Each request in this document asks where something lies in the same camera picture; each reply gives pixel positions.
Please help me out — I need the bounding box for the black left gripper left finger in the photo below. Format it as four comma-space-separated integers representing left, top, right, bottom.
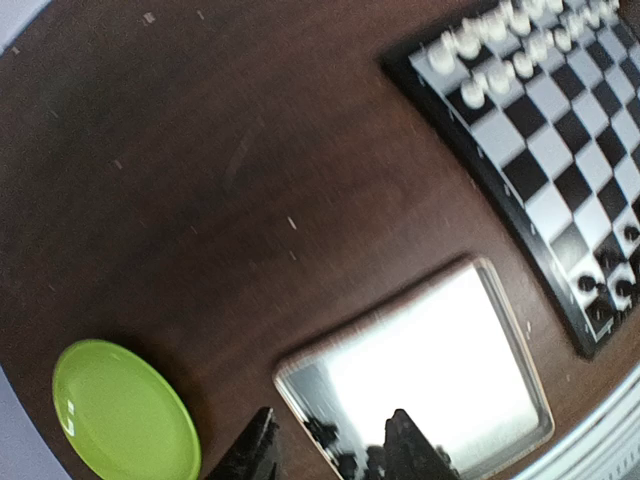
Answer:
207, 407, 279, 480

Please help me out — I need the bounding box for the green plate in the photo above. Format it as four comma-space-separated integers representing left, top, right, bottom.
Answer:
52, 339, 202, 479

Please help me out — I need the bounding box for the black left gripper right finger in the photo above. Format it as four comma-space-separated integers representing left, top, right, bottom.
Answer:
384, 409, 459, 480

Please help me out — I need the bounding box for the metal tray with wood rim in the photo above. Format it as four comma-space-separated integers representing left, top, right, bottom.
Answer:
273, 256, 555, 479

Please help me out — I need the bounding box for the aluminium front rail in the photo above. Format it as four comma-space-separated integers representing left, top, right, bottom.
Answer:
517, 367, 639, 480

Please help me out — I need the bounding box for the black pawn placed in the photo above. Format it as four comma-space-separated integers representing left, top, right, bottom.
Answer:
577, 275, 607, 294
615, 278, 639, 302

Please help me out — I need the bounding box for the black and grey chessboard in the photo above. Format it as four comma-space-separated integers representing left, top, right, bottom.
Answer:
380, 1, 639, 358

